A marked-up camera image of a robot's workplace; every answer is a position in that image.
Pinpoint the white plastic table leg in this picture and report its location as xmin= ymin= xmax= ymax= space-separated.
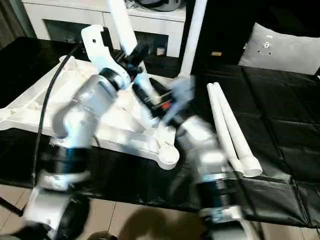
xmin=178 ymin=0 xmax=208 ymax=79
xmin=206 ymin=83 xmax=245 ymax=178
xmin=211 ymin=82 xmax=263 ymax=178
xmin=106 ymin=0 xmax=162 ymax=129

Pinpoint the white plastic table top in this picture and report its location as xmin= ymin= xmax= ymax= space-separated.
xmin=0 ymin=56 xmax=196 ymax=171

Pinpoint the white sideboard cabinet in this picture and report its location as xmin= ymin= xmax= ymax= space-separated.
xmin=21 ymin=0 xmax=187 ymax=59

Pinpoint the black cabinet with gold label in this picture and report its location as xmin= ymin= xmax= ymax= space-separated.
xmin=183 ymin=0 xmax=257 ymax=75

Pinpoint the grey curtain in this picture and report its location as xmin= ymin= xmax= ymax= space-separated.
xmin=0 ymin=0 xmax=37 ymax=50

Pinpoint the grey pillow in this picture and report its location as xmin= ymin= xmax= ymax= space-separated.
xmin=237 ymin=22 xmax=320 ymax=76

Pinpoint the dark round robot torso part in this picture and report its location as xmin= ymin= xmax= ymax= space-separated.
xmin=89 ymin=231 xmax=118 ymax=240

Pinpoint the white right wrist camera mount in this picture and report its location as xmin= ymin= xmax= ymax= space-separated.
xmin=163 ymin=76 xmax=196 ymax=124

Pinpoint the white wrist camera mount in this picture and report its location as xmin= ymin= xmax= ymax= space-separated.
xmin=80 ymin=24 xmax=133 ymax=89
xmin=163 ymin=76 xmax=196 ymax=124

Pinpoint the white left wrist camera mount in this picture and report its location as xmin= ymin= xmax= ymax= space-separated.
xmin=80 ymin=24 xmax=133 ymax=89

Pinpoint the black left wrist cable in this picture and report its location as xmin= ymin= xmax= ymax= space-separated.
xmin=31 ymin=43 xmax=84 ymax=182

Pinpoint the black metal frame leg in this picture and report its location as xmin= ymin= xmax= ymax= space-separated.
xmin=0 ymin=196 xmax=25 ymax=218

